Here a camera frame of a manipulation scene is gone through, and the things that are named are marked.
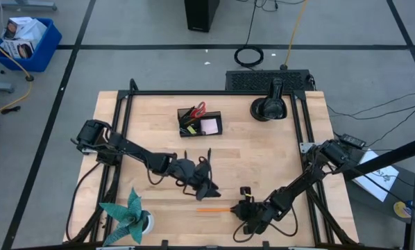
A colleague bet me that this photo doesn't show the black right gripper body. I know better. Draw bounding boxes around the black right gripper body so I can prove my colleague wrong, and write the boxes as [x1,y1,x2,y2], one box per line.
[239,186,266,235]

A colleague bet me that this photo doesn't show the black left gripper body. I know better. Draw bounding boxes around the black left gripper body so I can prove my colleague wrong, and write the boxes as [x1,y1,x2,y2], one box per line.
[187,162,214,189]

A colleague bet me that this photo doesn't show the pink sticky note pad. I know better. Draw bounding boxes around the pink sticky note pad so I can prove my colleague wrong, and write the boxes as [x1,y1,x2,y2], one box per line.
[200,118,220,136]

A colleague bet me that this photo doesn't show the red grey scissors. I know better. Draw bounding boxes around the red grey scissors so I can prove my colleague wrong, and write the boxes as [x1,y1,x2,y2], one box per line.
[188,100,208,121]

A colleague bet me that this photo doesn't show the black mesh desk organizer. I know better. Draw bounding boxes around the black mesh desk organizer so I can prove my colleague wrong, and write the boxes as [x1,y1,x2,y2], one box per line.
[178,106,223,137]

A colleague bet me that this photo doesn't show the white plant pot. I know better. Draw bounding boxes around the white plant pot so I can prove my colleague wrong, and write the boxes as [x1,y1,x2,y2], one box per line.
[141,210,156,235]

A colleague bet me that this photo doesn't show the green leafy plant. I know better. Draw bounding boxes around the green leafy plant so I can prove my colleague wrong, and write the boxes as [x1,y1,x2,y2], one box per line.
[99,187,152,247]

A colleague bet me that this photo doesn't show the black perforated metal case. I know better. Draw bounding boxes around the black perforated metal case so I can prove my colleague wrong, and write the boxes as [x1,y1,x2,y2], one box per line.
[225,69,316,92]

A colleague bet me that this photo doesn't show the black power adapter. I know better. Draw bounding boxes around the black power adapter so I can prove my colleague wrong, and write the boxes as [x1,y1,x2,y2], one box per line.
[338,133,367,149]

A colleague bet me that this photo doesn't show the white paper sheet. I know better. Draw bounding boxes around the white paper sheet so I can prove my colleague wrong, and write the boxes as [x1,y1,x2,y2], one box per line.
[352,149,401,203]

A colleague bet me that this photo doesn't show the black diagonal support beam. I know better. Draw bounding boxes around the black diagonal support beam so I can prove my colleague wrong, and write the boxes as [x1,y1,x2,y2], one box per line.
[342,134,415,182]

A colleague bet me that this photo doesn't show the yellow round object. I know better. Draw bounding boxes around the yellow round object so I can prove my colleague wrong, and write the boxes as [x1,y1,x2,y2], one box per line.
[390,199,413,219]

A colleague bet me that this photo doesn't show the black computer tower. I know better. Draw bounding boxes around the black computer tower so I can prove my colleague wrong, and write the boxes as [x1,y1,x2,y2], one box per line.
[184,0,221,33]

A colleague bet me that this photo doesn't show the blue plastic bin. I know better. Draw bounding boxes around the blue plastic bin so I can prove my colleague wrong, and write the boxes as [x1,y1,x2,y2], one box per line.
[0,17,63,73]

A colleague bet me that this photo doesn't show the white printed carton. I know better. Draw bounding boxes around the white printed carton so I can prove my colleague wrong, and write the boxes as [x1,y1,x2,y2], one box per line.
[0,37,35,60]
[2,16,48,45]

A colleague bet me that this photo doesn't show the black aluminium frame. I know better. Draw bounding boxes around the black aluminium frame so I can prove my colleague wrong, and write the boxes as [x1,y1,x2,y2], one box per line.
[64,78,361,250]

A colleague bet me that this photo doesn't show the coiled black cable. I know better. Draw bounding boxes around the coiled black cable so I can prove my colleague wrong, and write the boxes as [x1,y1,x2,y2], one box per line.
[233,0,266,69]

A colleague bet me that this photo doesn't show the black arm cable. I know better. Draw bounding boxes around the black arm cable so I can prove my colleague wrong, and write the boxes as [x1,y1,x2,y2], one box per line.
[65,161,103,242]

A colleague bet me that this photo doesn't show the yellow floor cable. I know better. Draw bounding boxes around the yellow floor cable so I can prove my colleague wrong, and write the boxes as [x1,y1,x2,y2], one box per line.
[0,33,35,115]
[284,0,310,67]

